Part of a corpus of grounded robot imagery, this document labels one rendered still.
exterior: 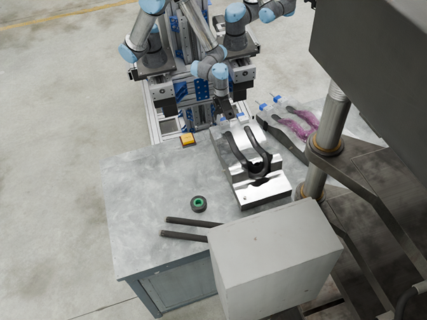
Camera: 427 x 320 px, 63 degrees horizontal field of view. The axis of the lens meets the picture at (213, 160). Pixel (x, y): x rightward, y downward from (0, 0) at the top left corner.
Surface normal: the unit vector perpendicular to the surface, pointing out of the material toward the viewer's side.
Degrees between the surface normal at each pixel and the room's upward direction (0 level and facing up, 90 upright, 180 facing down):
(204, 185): 0
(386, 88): 90
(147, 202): 0
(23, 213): 0
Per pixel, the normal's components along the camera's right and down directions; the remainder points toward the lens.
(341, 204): -0.07, -0.61
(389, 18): -0.95, 0.28
